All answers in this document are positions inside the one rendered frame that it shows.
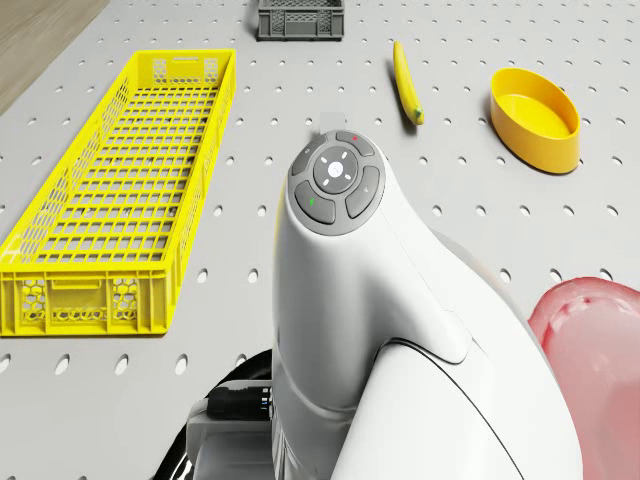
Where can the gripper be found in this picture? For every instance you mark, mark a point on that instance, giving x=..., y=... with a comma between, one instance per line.
x=230, y=445

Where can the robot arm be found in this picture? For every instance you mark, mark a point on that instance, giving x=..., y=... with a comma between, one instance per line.
x=350, y=300

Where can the yellow basket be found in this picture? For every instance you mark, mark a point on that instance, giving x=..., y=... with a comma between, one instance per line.
x=75, y=310

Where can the red plate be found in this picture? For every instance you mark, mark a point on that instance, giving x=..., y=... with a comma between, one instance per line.
x=595, y=380

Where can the banana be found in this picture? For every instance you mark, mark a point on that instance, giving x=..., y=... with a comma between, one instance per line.
x=407, y=85

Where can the dark grey basket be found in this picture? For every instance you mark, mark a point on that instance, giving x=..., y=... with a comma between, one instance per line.
x=300, y=22

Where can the yellow bowl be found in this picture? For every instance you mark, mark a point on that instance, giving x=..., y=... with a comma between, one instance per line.
x=540, y=130

